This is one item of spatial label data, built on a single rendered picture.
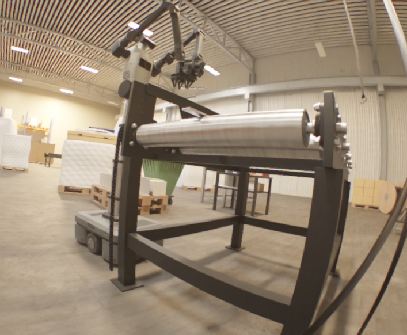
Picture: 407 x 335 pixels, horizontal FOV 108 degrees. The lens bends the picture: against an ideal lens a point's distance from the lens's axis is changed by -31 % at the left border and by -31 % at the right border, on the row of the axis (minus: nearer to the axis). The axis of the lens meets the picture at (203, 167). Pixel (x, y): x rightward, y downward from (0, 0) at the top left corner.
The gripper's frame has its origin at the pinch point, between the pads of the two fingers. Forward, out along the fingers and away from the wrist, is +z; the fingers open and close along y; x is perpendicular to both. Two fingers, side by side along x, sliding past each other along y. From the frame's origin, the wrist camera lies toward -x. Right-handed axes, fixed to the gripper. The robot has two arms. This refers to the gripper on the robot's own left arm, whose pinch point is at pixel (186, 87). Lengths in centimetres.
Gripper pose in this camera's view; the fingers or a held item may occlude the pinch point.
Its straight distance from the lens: 162.6
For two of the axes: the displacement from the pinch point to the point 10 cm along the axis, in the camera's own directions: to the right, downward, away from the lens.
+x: -7.3, -2.7, 6.2
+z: -2.6, 9.6, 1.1
